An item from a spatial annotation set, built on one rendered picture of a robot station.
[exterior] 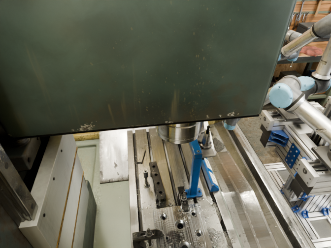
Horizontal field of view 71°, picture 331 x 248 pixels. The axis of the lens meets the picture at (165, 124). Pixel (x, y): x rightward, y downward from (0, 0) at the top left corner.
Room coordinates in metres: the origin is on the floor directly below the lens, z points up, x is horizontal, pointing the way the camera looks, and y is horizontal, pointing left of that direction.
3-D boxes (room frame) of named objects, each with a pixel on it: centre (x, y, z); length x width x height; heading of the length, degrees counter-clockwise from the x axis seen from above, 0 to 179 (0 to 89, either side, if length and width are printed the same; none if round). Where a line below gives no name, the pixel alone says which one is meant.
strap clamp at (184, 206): (0.67, -0.09, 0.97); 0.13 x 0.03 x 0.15; 9
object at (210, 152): (0.77, -0.21, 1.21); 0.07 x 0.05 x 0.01; 99
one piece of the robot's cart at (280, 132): (1.26, -0.82, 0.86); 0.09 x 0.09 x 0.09; 8
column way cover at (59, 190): (0.54, 0.39, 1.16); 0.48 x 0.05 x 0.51; 9
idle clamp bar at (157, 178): (0.81, 0.05, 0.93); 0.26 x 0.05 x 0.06; 14
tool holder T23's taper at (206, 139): (0.83, -0.20, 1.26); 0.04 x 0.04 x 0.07
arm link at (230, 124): (1.21, -0.44, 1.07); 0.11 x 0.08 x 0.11; 140
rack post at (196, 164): (0.76, -0.15, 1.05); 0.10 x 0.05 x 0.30; 99
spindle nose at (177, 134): (0.61, -0.04, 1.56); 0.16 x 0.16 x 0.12
